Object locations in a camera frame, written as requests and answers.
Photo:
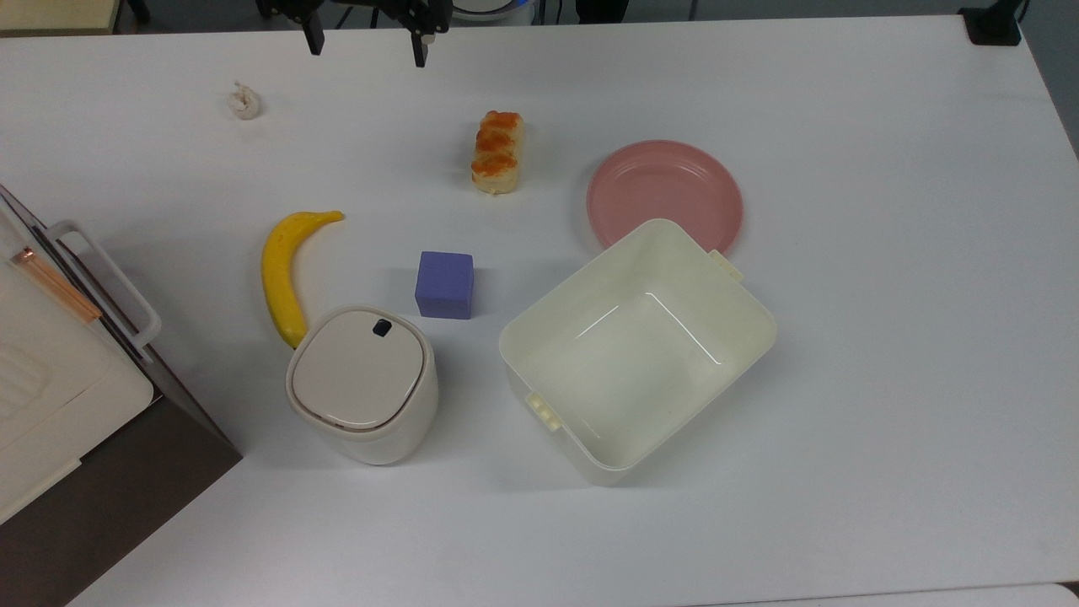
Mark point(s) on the black stand base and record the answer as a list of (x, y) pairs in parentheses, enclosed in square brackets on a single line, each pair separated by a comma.
[(993, 21)]

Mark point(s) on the orange glazed bread roll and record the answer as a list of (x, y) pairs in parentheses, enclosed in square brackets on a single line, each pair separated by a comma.
[(497, 156)]

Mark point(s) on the light wooden desk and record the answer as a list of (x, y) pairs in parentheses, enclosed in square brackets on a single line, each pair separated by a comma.
[(55, 13)]

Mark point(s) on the dark brown drawer cabinet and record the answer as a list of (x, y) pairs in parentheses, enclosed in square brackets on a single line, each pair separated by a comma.
[(101, 506)]

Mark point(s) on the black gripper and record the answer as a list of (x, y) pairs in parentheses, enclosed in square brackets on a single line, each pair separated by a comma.
[(362, 5)]

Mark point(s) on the small white garlic bulb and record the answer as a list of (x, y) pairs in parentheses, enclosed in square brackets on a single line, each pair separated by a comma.
[(244, 103)]

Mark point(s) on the yellow banana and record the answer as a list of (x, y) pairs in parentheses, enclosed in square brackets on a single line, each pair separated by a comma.
[(278, 278)]

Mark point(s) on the pink round plate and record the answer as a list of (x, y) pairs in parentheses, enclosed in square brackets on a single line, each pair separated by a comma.
[(657, 190)]

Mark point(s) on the cream open plastic box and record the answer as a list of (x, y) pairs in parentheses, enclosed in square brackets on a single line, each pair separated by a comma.
[(641, 362)]

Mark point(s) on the cream toy fridge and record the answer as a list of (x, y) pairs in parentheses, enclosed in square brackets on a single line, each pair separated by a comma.
[(50, 396)]

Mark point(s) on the purple cube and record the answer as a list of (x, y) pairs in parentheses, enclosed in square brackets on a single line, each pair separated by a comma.
[(444, 285)]

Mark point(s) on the small white lidded bin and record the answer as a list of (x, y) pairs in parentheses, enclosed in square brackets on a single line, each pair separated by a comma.
[(358, 379)]

